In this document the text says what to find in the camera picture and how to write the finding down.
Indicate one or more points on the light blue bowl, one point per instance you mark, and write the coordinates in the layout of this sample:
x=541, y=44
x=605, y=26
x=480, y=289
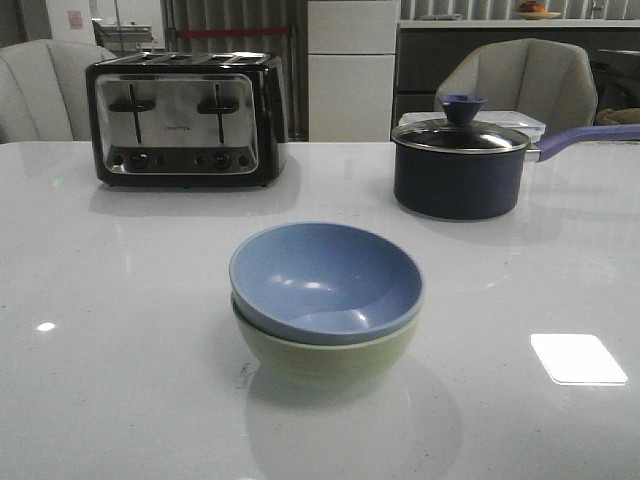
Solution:
x=324, y=283

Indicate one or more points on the light green bowl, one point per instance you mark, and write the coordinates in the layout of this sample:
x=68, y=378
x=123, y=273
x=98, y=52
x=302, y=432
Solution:
x=327, y=366

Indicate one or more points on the dark blue saucepan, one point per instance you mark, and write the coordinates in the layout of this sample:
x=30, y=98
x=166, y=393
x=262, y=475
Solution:
x=458, y=186

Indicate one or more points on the glass pot lid blue knob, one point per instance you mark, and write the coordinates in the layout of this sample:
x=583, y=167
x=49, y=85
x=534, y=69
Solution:
x=459, y=131

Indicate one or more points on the white refrigerator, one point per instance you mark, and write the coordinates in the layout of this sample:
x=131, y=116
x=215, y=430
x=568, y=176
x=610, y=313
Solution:
x=351, y=65

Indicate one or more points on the black and silver toaster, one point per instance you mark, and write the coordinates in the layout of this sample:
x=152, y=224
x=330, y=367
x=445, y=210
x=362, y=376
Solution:
x=188, y=119

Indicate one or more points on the dark counter cabinet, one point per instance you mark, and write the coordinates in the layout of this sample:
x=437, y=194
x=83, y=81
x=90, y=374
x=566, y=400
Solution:
x=429, y=51

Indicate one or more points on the clear plastic container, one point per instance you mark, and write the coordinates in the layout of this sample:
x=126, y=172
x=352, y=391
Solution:
x=508, y=119

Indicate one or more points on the beige chair right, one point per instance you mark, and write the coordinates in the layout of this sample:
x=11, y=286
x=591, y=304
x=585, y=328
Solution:
x=549, y=81

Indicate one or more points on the beige chair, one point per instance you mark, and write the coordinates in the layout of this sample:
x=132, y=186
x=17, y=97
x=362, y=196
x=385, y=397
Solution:
x=549, y=81
x=43, y=90

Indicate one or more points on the fruit plate on counter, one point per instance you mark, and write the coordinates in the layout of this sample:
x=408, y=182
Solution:
x=533, y=10

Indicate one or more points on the beige chair left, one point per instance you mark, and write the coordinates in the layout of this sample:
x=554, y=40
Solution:
x=43, y=90

